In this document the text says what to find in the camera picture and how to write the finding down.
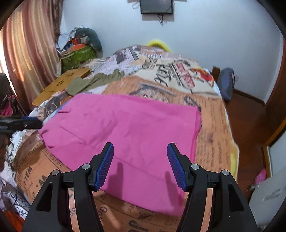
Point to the wooden lap desk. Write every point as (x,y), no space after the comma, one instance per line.
(58,84)

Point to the olive green garment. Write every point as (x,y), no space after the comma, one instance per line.
(98,80)

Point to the striped pink curtain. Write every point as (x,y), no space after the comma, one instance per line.
(29,55)

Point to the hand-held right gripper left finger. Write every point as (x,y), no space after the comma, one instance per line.
(104,167)

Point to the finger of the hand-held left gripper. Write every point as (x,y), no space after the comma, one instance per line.
(22,123)

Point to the orange box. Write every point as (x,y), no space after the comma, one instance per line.
(78,43)

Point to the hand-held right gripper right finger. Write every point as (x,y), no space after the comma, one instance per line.
(177,169)

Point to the newspaper printed blanket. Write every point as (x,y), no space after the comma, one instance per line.
(212,133)

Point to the white wall outlet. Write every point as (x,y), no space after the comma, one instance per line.
(236,78)

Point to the white box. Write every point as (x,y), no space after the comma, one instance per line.
(270,196)

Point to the small black monitor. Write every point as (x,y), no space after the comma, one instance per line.
(156,6)

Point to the green patterned bag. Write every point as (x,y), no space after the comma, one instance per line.
(78,58)

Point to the grey plush pillow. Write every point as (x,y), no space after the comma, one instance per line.
(91,35)

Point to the pink plastic bag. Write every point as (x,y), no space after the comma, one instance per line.
(261,177)

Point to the yellow foam bumper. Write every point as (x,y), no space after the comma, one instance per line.
(156,42)

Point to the pink pants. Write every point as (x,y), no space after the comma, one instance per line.
(134,133)

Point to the grey blue backpack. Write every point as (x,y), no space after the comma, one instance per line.
(225,84)

